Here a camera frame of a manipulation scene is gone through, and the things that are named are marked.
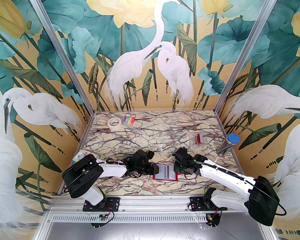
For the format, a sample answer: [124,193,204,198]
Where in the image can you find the beige masking tape roll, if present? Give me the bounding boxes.
[107,117,123,129]

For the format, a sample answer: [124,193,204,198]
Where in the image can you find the grey card with dark stripe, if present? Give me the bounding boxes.
[161,165,175,180]

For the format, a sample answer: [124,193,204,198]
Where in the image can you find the clear tube with blue lid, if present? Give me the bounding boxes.
[217,133,240,155]

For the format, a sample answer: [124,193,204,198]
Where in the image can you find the pack of coloured markers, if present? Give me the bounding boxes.
[124,113,136,127]

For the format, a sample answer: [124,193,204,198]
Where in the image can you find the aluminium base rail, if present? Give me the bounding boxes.
[45,196,265,214]

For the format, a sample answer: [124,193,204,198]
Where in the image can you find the perforated metal strip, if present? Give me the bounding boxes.
[47,214,206,223]

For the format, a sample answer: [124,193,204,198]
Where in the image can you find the clear plastic card box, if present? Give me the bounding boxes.
[189,132,206,148]

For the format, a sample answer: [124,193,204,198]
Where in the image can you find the red leather card holder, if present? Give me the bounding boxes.
[153,164,178,181]

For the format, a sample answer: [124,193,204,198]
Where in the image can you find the steel sheet tray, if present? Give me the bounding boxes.
[35,221,274,240]

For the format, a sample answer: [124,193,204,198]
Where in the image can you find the black round bracket plate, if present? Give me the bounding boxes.
[203,210,222,228]

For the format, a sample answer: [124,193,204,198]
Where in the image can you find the aluminium frame post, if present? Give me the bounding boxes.
[32,0,95,113]
[214,0,274,113]

